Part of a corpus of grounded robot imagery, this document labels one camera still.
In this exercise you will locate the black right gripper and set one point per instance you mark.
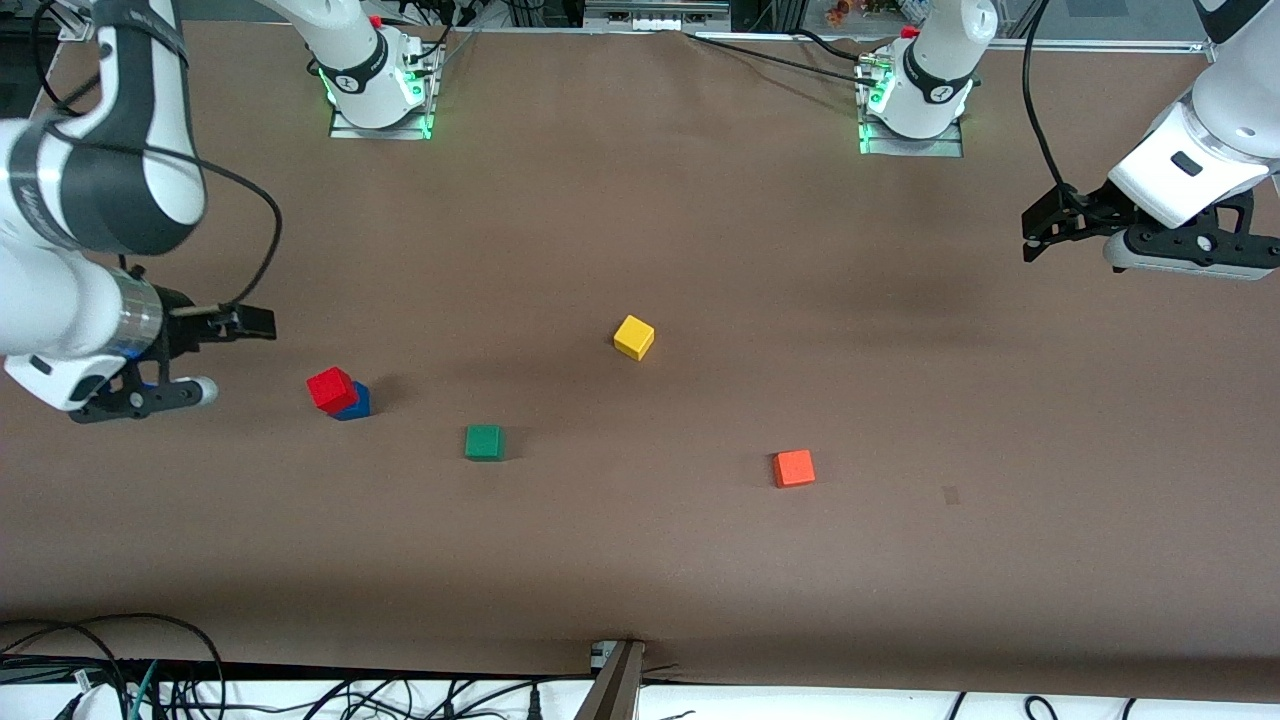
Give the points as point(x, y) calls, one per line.
point(178, 326)

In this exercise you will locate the brown support beam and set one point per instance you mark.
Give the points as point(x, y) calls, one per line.
point(612, 690)

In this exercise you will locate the orange wooden block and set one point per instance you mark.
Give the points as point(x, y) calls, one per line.
point(794, 468)

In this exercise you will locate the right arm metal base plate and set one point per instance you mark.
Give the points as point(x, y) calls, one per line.
point(400, 128)

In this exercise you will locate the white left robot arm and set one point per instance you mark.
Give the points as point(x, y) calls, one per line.
point(1230, 120)

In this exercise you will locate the green wooden block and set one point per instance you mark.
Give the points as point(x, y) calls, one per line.
point(484, 443)

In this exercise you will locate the yellow wooden block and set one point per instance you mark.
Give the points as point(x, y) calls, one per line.
point(633, 337)

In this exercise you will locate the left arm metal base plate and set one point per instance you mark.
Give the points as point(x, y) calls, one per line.
point(930, 148)

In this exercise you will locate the brown table cover sheet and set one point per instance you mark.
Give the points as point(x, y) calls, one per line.
point(600, 550)

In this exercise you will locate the grey network switch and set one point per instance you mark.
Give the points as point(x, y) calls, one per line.
point(655, 15)

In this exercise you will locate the grey metal clamp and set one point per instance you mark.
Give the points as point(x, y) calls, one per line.
point(601, 655)

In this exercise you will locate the red wooden block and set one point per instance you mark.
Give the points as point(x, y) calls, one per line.
point(330, 388)

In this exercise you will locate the aluminium frame rail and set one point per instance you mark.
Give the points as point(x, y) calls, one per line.
point(1120, 45)

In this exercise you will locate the blue wooden block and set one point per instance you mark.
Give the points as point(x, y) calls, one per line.
point(360, 405)

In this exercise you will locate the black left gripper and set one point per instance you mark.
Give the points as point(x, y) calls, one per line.
point(1084, 211)

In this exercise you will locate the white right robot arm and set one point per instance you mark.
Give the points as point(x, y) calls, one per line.
point(60, 300)

